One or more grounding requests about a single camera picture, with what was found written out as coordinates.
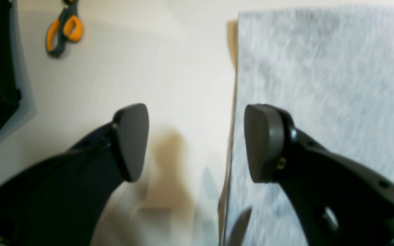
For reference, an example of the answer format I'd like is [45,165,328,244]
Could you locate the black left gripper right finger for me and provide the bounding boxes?
[244,104,394,246]

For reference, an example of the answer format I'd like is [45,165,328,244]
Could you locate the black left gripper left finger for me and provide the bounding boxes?
[0,104,149,246]

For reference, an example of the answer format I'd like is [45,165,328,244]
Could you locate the grey T-shirt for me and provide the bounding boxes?
[221,6,394,246]

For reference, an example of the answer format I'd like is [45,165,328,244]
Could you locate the orange-handled scissors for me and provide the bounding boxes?
[45,0,84,58]

